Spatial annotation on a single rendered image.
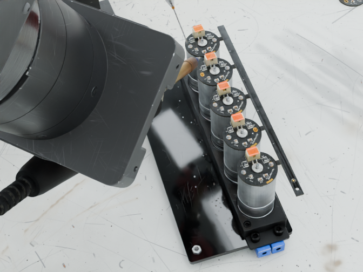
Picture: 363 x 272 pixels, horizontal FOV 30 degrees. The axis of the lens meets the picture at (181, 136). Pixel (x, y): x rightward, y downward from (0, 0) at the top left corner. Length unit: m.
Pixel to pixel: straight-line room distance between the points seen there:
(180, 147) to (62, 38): 0.26
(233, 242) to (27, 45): 0.26
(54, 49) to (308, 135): 0.31
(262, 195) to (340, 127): 0.12
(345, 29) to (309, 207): 0.18
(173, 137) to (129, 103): 0.23
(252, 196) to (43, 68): 0.22
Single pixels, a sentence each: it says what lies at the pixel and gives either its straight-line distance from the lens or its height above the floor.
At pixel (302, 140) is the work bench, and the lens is 0.51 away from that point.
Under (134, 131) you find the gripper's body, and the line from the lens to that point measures 0.27.
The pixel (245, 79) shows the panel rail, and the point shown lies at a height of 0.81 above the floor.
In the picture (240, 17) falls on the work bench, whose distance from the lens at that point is 0.59.
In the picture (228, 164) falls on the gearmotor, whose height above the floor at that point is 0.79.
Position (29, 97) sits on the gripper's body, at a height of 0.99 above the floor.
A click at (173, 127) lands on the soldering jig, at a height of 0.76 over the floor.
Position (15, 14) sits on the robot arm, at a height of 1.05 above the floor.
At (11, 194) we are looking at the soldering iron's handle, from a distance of 0.30.
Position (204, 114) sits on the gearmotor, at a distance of 0.49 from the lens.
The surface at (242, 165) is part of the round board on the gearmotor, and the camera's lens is 0.42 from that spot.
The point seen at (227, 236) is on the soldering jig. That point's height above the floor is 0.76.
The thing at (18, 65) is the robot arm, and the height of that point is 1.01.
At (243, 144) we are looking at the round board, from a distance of 0.43.
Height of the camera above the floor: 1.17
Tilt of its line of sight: 54 degrees down
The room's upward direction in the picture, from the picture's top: 6 degrees counter-clockwise
